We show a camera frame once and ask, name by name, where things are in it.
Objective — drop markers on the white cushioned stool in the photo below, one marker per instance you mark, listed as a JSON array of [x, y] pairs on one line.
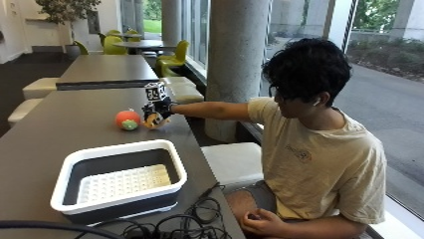
[[234, 162], [24, 111], [40, 87], [178, 81], [184, 93]]

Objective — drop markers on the indoor tree in pot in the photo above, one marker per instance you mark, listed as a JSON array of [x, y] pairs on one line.
[[68, 13]]

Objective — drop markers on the the person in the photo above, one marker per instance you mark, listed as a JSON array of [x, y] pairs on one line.
[[317, 149]]

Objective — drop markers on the orange round soft toy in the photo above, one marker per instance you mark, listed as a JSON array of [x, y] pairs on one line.
[[126, 119]]

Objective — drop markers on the white perforated drain tray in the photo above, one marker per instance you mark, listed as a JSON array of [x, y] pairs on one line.
[[125, 182]]

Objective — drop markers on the concrete column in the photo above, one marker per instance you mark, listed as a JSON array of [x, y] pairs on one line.
[[235, 66]]

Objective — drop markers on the green chair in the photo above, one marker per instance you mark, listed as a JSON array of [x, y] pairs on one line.
[[131, 35], [82, 48], [173, 59], [113, 46]]

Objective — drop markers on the long dark grey table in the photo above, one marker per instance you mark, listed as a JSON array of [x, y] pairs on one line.
[[105, 69]]

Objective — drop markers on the white grey dish tub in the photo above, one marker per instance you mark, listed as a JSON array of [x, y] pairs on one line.
[[118, 199]]

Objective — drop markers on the white earbud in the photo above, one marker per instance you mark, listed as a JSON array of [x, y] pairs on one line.
[[316, 101]]

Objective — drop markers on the yellow orange soft toy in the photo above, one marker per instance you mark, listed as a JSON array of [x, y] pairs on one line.
[[155, 121]]

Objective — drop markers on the white marker cube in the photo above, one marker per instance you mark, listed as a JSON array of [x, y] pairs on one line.
[[155, 91]]

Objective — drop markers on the black glasses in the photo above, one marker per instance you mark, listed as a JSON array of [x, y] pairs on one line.
[[276, 93]]

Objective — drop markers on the round grey table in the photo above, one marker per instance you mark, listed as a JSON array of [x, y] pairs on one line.
[[125, 35], [138, 44]]

